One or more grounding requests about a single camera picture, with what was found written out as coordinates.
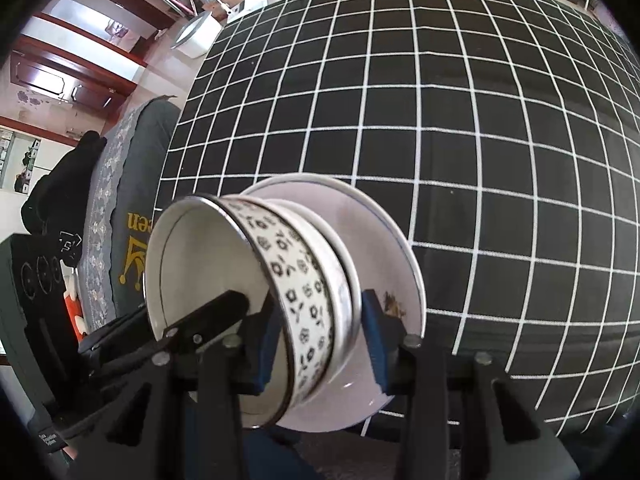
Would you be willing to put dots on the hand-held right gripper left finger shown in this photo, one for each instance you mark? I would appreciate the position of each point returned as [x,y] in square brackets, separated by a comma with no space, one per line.
[265,352]

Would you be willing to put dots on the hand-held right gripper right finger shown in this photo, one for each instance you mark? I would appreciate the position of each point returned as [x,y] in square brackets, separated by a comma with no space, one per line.
[377,342]

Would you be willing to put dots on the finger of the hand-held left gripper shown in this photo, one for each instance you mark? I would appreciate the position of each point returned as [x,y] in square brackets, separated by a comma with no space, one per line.
[205,322]

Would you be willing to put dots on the plain cream bowl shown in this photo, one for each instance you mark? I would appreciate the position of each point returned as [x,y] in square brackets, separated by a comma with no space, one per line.
[336,280]

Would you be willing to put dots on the black flower patterned bowl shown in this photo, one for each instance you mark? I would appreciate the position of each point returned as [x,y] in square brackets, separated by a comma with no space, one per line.
[295,280]

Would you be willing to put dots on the animal print white plate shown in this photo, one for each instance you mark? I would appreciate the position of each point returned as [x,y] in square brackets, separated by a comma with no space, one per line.
[380,240]

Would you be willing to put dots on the orange white object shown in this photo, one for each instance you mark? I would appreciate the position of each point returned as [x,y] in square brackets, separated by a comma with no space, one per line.
[75,310]

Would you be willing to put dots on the black garment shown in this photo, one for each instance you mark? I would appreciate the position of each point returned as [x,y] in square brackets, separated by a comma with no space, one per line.
[65,185]

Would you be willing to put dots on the grey blanket with yellow crown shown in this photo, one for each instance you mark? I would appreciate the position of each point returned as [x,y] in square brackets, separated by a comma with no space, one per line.
[150,160]

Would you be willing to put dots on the black checked tablecloth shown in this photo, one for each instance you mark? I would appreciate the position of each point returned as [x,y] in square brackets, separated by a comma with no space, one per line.
[450,160]

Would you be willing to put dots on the brown wooden door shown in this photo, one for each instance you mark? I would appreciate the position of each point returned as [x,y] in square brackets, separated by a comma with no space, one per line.
[55,80]

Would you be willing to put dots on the white mop bucket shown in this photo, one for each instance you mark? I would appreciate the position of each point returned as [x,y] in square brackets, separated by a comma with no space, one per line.
[197,35]

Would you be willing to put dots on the white dustpan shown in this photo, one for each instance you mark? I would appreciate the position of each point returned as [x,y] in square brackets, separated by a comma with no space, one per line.
[245,9]

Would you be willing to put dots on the wall picture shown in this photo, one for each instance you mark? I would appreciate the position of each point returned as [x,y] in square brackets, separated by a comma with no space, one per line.
[20,160]

